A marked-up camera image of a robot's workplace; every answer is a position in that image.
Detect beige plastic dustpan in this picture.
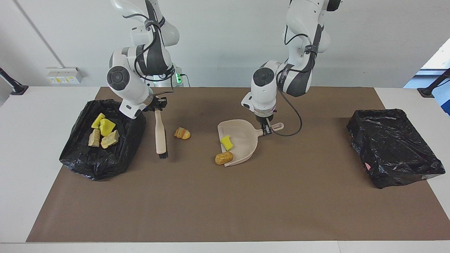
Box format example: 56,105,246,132
217,119,284,167

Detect beige hand brush black bristles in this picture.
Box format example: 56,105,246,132
155,109,168,159

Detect white wall cable duct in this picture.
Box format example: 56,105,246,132
13,0,67,69

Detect black clamp stand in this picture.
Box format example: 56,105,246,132
417,69,450,98
0,67,28,96

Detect brown table mat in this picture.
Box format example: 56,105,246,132
26,87,450,243

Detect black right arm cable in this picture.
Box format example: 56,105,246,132
121,11,176,95

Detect white wall outlet box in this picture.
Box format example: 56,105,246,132
46,67,85,85

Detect black bag-lined bin pink patch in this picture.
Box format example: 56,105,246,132
347,108,446,189

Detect brown oval bread roll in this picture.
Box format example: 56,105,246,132
215,152,234,166

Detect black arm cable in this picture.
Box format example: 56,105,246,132
272,25,324,137
121,11,176,95

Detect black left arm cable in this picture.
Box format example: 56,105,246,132
272,25,324,137

